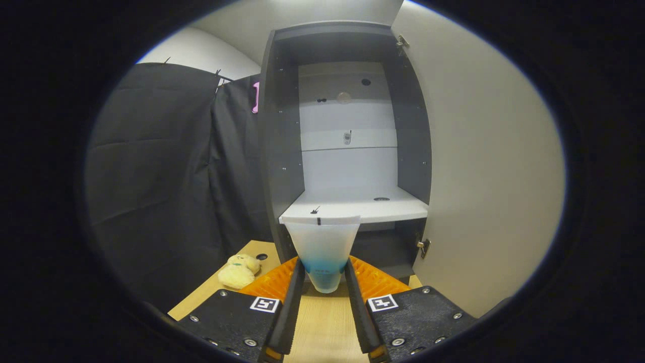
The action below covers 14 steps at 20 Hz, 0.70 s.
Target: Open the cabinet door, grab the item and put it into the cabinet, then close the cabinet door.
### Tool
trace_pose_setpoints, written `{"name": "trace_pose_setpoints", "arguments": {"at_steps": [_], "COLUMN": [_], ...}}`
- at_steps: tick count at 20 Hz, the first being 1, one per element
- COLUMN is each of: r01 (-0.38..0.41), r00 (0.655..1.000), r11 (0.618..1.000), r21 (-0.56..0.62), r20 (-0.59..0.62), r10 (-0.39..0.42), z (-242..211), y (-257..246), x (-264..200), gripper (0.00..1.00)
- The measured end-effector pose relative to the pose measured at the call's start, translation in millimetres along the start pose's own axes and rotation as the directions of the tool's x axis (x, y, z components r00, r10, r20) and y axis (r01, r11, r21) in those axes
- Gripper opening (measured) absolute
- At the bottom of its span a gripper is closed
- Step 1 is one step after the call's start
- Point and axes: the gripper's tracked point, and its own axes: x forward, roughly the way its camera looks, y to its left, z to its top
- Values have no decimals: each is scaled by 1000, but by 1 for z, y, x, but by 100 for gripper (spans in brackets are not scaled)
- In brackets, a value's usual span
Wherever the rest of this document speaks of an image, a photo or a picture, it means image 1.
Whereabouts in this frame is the blue and white tube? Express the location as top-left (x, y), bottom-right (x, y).
top-left (279, 215), bottom-right (361, 294)

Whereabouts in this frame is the black backdrop cloth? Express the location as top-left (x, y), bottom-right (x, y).
top-left (85, 63), bottom-right (275, 313)

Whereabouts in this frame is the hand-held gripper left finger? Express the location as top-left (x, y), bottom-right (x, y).
top-left (176, 257), bottom-right (306, 363)

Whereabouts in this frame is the white cabinet shelf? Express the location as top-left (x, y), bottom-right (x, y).
top-left (279, 187), bottom-right (429, 225)

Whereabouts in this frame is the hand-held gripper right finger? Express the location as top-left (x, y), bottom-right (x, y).
top-left (344, 256), bottom-right (477, 363)

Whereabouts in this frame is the yellow plush toy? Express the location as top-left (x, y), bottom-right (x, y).
top-left (218, 254), bottom-right (261, 290)

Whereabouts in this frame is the light grey cabinet door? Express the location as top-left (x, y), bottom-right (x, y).
top-left (391, 0), bottom-right (566, 318)

